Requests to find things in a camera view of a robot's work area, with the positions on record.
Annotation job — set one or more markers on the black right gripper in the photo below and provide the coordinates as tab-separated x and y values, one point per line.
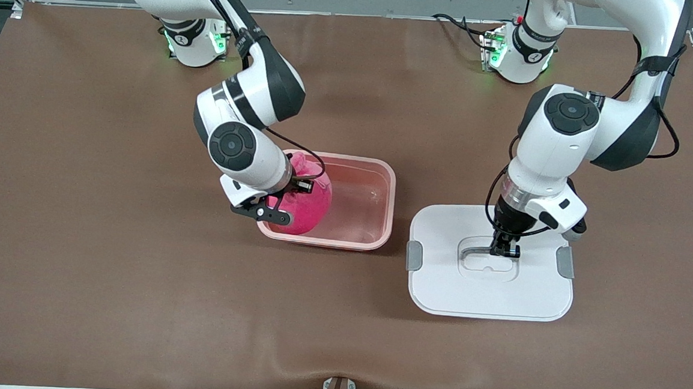
292	186

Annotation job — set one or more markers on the pink plastic storage box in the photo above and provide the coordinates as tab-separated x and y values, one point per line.
363	219

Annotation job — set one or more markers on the silver table edge rail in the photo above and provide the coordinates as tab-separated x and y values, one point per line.
363	16

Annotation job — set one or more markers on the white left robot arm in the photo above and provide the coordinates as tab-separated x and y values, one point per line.
560	147

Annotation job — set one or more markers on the white box lid grey latches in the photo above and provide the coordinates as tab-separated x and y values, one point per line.
437	284

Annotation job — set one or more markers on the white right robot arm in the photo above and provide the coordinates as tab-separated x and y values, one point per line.
250	92

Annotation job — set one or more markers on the pink plush toy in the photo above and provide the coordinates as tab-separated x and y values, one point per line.
309	210

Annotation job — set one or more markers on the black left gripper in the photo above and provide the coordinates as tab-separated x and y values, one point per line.
508	222

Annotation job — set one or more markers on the brown table mat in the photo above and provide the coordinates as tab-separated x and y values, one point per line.
135	302

